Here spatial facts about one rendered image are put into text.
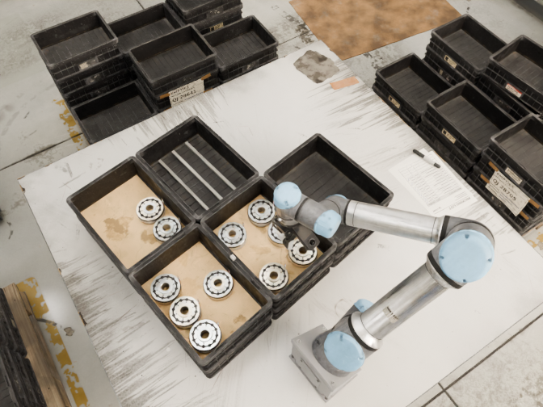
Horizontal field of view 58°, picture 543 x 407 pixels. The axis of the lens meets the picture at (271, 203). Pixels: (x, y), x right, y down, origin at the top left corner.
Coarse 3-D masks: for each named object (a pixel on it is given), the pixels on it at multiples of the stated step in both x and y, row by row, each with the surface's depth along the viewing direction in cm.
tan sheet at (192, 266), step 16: (192, 256) 176; (208, 256) 176; (160, 272) 173; (176, 272) 173; (192, 272) 173; (208, 272) 173; (144, 288) 170; (192, 288) 170; (240, 288) 170; (160, 304) 167; (208, 304) 167; (224, 304) 167; (240, 304) 167; (256, 304) 167; (224, 320) 164; (240, 320) 164; (224, 336) 162
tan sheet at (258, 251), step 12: (240, 216) 185; (252, 228) 182; (264, 228) 182; (252, 240) 180; (264, 240) 180; (240, 252) 177; (252, 252) 177; (264, 252) 177; (276, 252) 177; (300, 252) 177; (252, 264) 175; (264, 264) 175; (288, 264) 175; (288, 276) 172
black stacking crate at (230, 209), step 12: (252, 192) 185; (264, 192) 188; (228, 204) 177; (240, 204) 184; (216, 216) 177; (228, 216) 184; (216, 228) 183; (324, 240) 171; (324, 252) 178; (324, 264) 175; (312, 276) 173; (300, 288) 171
